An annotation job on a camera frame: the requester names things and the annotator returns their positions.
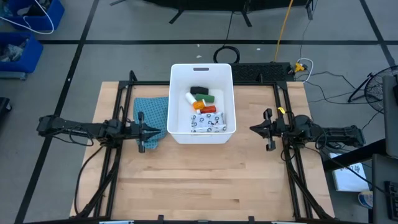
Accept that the blue storage bin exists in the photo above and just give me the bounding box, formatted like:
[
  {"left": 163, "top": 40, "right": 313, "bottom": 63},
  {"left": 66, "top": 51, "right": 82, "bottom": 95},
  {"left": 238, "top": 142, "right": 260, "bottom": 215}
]
[
  {"left": 0, "top": 32, "right": 44, "bottom": 75},
  {"left": 0, "top": 0, "right": 65, "bottom": 32}
]

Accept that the teal patterned cloth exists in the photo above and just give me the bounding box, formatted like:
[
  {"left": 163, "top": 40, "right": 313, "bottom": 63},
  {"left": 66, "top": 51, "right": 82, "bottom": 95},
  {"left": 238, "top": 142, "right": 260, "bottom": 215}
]
[{"left": 133, "top": 96, "right": 170, "bottom": 150}]

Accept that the orange transparent pill bottle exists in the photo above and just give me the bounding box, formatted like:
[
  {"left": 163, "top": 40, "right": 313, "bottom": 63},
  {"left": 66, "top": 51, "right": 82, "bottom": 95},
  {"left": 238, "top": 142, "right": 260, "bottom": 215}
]
[{"left": 192, "top": 98, "right": 208, "bottom": 111}]

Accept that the black floor fan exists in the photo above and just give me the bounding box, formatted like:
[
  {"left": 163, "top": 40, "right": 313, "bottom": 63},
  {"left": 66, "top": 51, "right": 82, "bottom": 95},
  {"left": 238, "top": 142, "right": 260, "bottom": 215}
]
[{"left": 347, "top": 65, "right": 398, "bottom": 113}]

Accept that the black side desk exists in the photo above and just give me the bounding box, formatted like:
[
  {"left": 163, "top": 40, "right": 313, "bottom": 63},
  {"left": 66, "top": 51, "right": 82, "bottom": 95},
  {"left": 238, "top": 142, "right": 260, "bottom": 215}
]
[{"left": 322, "top": 138, "right": 398, "bottom": 224}]

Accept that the black coiled cable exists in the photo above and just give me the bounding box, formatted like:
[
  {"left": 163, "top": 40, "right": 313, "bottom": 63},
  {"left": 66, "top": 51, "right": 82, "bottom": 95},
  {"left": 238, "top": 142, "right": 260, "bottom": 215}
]
[{"left": 213, "top": 11, "right": 241, "bottom": 65}]

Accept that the white round cup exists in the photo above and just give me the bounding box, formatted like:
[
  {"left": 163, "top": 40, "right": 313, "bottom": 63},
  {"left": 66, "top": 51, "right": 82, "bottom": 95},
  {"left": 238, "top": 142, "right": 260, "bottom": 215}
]
[{"left": 357, "top": 190, "right": 374, "bottom": 210}]

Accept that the black aluminium table frame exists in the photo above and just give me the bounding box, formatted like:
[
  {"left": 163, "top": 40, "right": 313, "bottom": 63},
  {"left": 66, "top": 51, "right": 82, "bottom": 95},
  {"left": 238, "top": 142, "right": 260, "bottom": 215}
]
[{"left": 74, "top": 70, "right": 331, "bottom": 224}]

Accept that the red pill bottle white cap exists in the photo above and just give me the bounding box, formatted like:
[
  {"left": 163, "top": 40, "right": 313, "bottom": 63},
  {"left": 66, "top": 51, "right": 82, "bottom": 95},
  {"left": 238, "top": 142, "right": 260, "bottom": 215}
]
[{"left": 195, "top": 105, "right": 218, "bottom": 115}]

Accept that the grey monitor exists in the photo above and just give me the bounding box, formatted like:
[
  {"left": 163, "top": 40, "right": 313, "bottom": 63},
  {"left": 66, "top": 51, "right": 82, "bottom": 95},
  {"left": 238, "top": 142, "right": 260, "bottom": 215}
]
[{"left": 381, "top": 74, "right": 398, "bottom": 160}]

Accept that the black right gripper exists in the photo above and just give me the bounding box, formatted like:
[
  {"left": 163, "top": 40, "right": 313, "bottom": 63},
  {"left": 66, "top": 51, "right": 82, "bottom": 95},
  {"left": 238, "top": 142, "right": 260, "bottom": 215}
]
[{"left": 249, "top": 108, "right": 287, "bottom": 152}]

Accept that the yellow hanging cable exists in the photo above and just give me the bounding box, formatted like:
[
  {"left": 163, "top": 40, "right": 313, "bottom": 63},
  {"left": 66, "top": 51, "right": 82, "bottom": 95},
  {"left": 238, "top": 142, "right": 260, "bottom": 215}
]
[{"left": 272, "top": 0, "right": 295, "bottom": 62}]

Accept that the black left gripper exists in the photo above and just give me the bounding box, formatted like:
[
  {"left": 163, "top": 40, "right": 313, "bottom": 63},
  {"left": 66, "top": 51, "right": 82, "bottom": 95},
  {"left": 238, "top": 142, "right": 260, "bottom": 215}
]
[{"left": 127, "top": 111, "right": 162, "bottom": 154}]

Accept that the white paper box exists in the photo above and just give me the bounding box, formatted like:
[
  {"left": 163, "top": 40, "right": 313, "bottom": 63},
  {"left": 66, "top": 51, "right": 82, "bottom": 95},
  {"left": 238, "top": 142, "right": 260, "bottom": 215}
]
[{"left": 329, "top": 152, "right": 371, "bottom": 193}]

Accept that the short white cable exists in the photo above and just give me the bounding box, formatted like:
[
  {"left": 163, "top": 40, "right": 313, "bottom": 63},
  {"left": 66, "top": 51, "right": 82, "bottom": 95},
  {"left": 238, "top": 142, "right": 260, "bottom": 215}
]
[{"left": 297, "top": 57, "right": 315, "bottom": 83}]

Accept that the black rectangular block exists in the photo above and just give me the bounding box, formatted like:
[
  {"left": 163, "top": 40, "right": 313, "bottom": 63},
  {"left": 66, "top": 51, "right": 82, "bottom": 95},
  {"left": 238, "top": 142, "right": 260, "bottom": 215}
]
[{"left": 190, "top": 86, "right": 210, "bottom": 96}]

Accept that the black keyboard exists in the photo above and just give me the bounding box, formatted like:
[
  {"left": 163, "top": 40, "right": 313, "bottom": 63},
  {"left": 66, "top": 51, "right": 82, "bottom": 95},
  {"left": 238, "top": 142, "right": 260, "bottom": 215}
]
[{"left": 384, "top": 180, "right": 398, "bottom": 222}]

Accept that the black arm base cable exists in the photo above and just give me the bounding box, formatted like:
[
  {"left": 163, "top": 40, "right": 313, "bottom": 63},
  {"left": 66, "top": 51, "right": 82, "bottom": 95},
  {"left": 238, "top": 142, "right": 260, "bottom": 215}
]
[{"left": 73, "top": 145, "right": 105, "bottom": 216}]

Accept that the white perforated plastic basket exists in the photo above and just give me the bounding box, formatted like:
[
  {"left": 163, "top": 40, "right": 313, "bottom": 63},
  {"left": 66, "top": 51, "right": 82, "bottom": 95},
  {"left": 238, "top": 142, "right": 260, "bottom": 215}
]
[{"left": 167, "top": 63, "right": 237, "bottom": 145}]

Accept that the white cable loop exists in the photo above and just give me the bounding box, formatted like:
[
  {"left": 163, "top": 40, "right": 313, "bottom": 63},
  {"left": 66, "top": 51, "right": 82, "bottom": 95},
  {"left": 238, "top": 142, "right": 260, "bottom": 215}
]
[{"left": 0, "top": 0, "right": 55, "bottom": 35}]

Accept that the black partition panel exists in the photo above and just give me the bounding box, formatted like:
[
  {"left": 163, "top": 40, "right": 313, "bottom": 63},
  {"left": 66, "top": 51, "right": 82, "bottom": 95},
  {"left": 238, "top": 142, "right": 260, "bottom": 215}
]
[{"left": 109, "top": 0, "right": 315, "bottom": 28}]

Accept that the black floor cable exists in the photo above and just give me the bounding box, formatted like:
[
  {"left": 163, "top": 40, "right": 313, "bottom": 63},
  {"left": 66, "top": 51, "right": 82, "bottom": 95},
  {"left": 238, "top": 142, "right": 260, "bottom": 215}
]
[{"left": 303, "top": 70, "right": 376, "bottom": 106}]

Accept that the green bandage roll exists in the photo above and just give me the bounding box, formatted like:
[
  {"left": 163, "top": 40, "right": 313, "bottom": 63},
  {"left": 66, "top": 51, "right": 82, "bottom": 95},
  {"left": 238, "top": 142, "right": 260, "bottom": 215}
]
[{"left": 194, "top": 93, "right": 215, "bottom": 104}]

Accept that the white printed Vakly pouch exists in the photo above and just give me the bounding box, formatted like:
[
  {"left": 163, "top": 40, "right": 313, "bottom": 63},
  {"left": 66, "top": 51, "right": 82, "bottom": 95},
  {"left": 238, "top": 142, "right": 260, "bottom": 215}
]
[{"left": 190, "top": 111, "right": 227, "bottom": 134}]

